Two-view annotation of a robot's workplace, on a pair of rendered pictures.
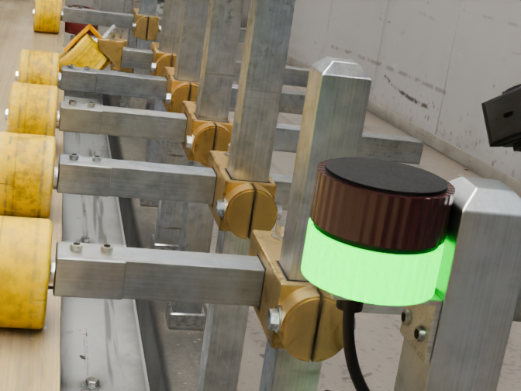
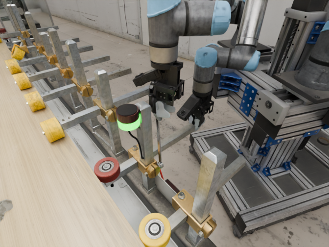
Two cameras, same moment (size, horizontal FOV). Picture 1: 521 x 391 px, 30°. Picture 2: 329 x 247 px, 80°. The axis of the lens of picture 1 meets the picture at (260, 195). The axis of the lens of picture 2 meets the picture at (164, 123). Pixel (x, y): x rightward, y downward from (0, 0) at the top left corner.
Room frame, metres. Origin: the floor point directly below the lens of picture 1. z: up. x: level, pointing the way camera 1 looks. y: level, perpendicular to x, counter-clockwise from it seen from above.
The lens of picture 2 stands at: (-0.01, 0.05, 1.41)
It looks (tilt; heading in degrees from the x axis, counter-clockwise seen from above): 39 degrees down; 333
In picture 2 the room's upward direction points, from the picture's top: straight up
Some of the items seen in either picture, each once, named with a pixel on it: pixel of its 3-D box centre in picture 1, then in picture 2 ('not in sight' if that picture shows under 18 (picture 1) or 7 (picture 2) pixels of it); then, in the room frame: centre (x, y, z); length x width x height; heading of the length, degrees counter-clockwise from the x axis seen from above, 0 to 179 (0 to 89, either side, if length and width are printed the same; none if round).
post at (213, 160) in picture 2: not in sight; (200, 211); (0.18, -0.16, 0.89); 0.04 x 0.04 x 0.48; 13
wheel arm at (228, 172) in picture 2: not in sight; (203, 195); (0.23, -0.21, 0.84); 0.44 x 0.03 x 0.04; 103
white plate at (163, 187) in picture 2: not in sight; (158, 182); (0.40, -0.13, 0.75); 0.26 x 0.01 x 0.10; 13
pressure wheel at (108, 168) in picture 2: not in sight; (109, 176); (0.43, 0.04, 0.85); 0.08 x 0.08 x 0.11
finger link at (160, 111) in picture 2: not in sight; (162, 113); (0.44, -0.17, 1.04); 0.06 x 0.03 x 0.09; 33
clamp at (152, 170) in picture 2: not in sight; (143, 161); (0.44, -0.09, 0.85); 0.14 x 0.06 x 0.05; 13
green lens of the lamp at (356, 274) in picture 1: (371, 254); (129, 120); (0.41, -0.05, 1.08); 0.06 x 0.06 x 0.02
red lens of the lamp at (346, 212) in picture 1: (381, 201); (127, 113); (0.41, -0.05, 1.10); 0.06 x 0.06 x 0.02
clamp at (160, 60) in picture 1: (167, 63); (40, 47); (1.66, 0.19, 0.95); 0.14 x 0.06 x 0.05; 13
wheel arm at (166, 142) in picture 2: not in sight; (154, 150); (0.47, -0.15, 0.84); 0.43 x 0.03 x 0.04; 103
